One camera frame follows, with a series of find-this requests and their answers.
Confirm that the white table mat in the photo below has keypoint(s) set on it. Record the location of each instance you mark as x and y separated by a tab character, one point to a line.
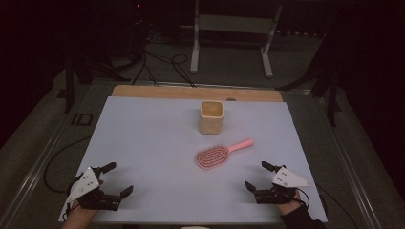
159	143

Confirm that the wooden table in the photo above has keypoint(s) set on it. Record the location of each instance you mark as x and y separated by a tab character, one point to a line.
165	92

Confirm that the beige square cup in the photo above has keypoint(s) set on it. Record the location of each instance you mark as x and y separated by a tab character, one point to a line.
211	122

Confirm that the metal floor rail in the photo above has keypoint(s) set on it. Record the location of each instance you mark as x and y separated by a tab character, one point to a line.
35	168
347	159

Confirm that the pink hairbrush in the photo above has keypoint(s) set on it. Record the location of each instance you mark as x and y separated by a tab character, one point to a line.
212	156

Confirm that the black tripod stand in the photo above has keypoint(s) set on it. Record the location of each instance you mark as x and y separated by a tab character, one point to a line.
69	92
332	101

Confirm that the white metal stand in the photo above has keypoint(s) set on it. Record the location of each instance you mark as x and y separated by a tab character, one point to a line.
235	24

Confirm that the person's left hand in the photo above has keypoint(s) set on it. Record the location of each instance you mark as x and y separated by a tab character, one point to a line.
79	218

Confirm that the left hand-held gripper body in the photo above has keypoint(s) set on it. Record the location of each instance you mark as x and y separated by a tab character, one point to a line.
83	184

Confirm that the person's right hand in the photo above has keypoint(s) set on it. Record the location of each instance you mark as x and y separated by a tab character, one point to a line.
289	206

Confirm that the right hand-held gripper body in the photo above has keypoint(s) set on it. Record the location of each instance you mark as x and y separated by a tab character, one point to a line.
288	179

